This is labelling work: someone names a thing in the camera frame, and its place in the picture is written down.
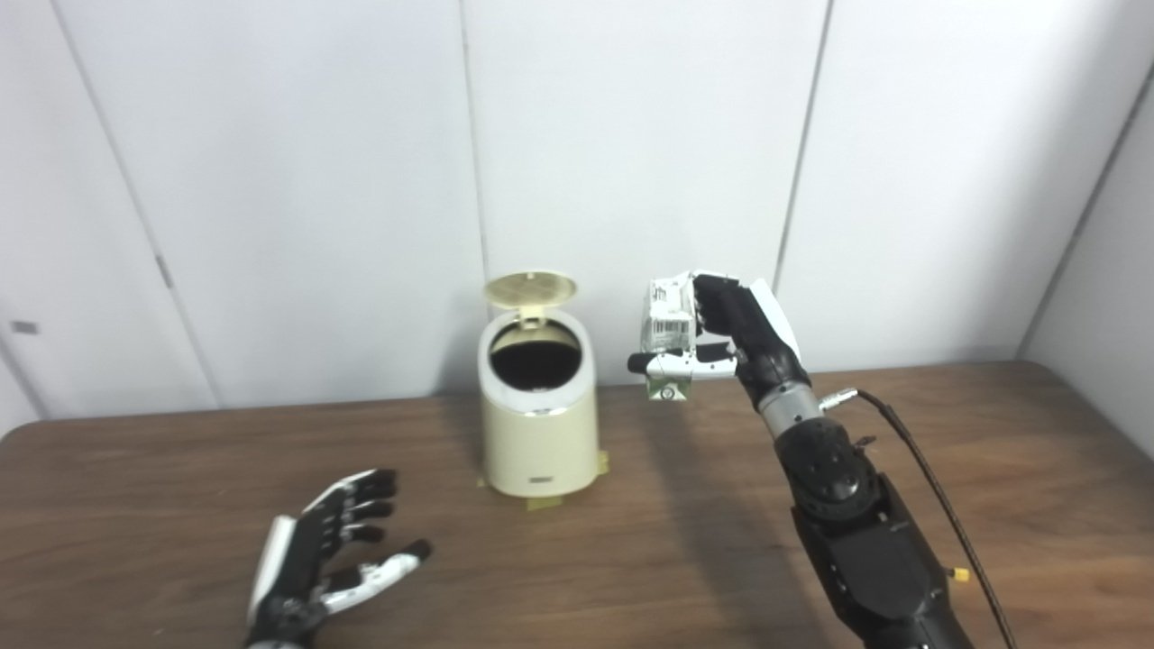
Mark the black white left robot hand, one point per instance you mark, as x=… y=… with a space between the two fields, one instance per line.
x=297 y=568

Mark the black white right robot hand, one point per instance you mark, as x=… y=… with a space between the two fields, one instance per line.
x=757 y=333

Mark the white green milk carton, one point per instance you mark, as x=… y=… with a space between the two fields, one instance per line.
x=667 y=315

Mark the cream round bin lid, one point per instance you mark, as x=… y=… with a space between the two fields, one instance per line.
x=530 y=288

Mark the cream-colored round bin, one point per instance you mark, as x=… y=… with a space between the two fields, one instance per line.
x=539 y=442

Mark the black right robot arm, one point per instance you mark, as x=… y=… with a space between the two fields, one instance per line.
x=865 y=541

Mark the black wall panel hinge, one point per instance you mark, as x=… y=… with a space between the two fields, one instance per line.
x=163 y=271

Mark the small gray wall label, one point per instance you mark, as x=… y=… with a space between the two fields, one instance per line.
x=24 y=327

